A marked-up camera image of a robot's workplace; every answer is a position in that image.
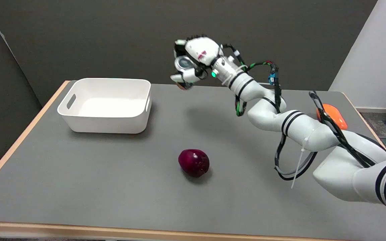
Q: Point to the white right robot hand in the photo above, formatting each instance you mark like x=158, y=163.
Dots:
x=201, y=53

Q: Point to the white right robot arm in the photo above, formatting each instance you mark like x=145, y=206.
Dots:
x=300, y=127

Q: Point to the white plastic storage box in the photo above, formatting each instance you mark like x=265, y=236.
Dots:
x=107, y=103

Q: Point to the dark red onion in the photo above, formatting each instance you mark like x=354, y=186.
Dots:
x=194, y=162

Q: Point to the orange rounded object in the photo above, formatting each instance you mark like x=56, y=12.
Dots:
x=334, y=115

